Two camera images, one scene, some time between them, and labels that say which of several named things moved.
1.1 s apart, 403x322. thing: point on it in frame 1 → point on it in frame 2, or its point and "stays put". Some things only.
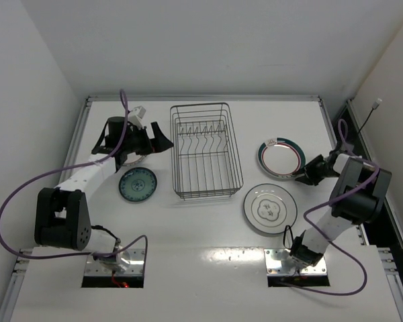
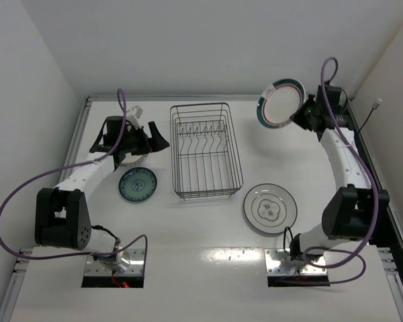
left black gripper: (149, 139) stays put
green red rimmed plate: (281, 157) → (279, 102)
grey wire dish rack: (205, 151) stays put
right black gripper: (316, 168) → (302, 114)
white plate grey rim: (269, 208) stays put
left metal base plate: (129, 262) stays put
